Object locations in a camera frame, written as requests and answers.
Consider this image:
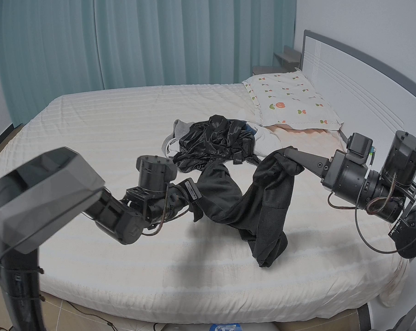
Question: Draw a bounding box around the white printed pillow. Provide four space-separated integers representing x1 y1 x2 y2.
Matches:
242 68 343 130

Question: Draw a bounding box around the pile of clothes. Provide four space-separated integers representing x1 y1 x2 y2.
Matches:
161 114 288 173

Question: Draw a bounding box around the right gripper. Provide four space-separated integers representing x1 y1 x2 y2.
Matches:
284 146 381 211

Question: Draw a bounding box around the blue-green curtain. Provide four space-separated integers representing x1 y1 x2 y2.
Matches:
0 0 105 127
94 0 297 90

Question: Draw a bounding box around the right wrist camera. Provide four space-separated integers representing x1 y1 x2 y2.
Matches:
345 132 376 167

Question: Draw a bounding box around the black T-shirt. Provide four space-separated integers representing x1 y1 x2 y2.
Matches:
192 147 305 268

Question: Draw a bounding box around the grey bedside table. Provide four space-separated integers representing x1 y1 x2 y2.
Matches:
252 45 303 77

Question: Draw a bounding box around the black cable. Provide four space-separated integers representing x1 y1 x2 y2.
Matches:
327 190 407 254

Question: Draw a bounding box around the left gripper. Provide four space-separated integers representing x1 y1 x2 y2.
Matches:
169 179 203 216

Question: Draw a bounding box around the bed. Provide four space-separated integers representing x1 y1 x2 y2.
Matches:
0 30 416 331

